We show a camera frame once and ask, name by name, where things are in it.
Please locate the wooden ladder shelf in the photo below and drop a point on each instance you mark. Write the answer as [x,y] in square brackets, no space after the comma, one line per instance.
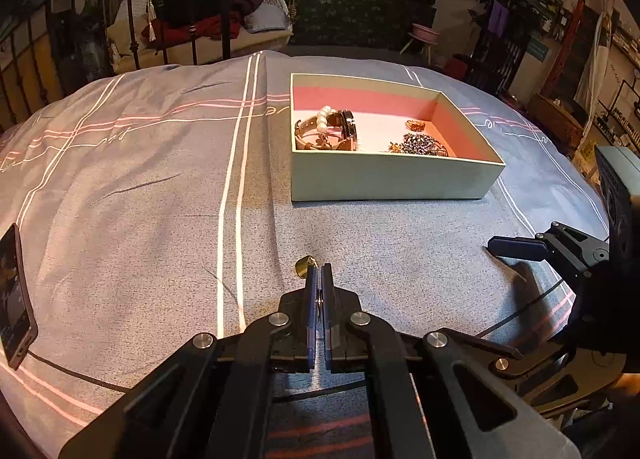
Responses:
[569,65]

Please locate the grey pillow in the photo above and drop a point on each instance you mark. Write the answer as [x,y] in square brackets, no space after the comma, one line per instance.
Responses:
[266,18]

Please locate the pale green jewelry box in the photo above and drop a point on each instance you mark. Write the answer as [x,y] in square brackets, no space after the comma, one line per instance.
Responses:
[449,160]

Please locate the black smartphone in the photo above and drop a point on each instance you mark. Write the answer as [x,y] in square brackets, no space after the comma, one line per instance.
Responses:
[18,323]

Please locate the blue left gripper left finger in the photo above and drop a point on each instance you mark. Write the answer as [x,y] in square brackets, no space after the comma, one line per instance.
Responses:
[311,312]

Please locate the grey striped bed cover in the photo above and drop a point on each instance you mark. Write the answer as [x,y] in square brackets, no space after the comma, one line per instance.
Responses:
[156,205]

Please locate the black metal bed frame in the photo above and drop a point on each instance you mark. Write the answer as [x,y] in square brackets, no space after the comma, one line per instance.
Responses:
[51,48]

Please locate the gold ring cluster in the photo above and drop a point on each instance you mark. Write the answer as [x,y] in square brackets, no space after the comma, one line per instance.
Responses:
[415,125]

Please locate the red and black clothes pile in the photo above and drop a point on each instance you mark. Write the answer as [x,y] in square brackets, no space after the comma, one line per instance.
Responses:
[177,21]

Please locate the pink round stool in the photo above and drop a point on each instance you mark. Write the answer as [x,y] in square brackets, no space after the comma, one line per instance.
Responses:
[427,36]

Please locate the dark green patterned cabinet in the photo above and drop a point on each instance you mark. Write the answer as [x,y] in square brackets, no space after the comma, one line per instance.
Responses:
[356,23]

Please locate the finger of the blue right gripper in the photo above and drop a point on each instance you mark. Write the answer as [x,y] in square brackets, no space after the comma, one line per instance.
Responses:
[518,248]

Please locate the small gold square earring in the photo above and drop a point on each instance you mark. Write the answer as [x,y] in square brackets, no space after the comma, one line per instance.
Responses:
[305,264]

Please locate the person's right hand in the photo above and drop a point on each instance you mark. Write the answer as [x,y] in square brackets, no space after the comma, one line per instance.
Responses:
[624,388]

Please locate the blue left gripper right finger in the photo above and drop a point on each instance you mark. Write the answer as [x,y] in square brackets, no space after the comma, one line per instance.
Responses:
[330,316]

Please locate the tan strap wristwatch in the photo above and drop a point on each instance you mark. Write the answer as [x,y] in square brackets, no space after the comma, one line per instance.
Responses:
[328,129]

